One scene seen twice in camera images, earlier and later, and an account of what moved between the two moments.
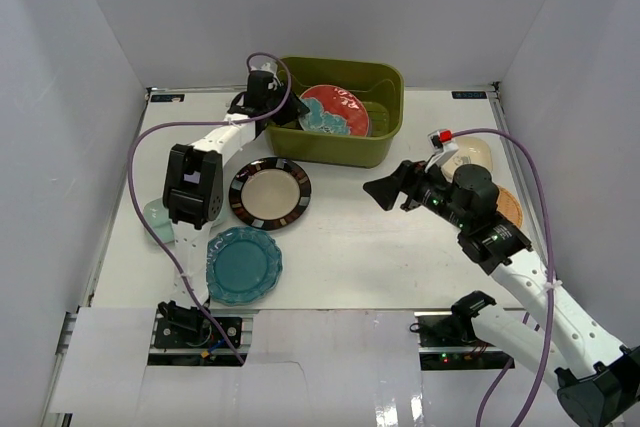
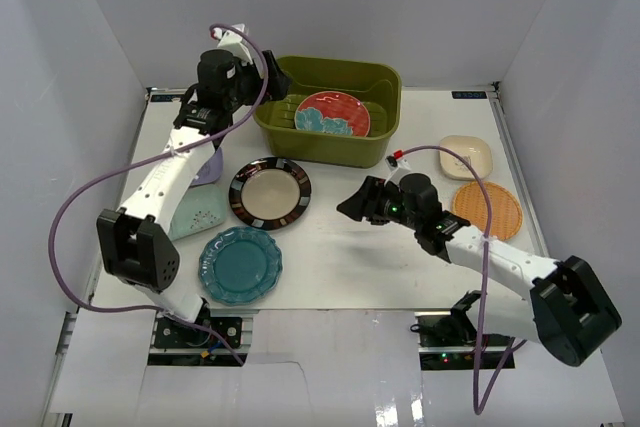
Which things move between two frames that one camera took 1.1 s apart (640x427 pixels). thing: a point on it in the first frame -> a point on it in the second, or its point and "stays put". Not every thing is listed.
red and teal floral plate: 335,110 stays put
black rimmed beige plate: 268,193 stays put
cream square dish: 471,150 stays put
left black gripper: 279,108 -> 265,79
